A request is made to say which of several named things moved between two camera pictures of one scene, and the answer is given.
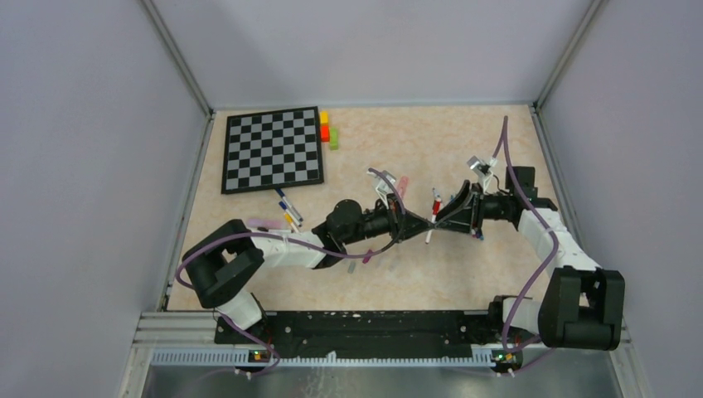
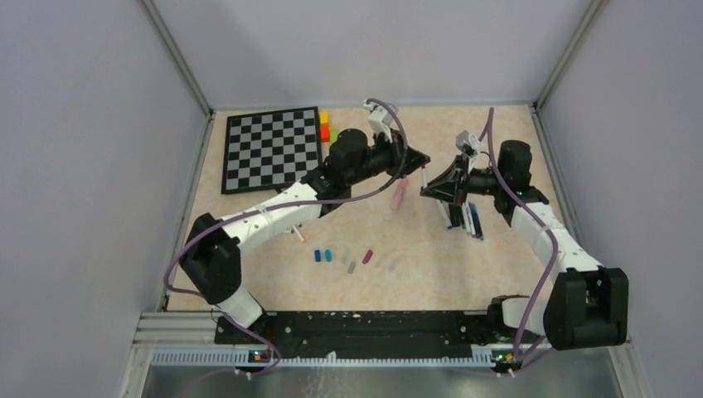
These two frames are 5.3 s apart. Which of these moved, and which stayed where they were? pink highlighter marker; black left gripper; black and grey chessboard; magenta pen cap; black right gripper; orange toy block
Moved: black left gripper; black right gripper
Stayed: black and grey chessboard; orange toy block; pink highlighter marker; magenta pen cap
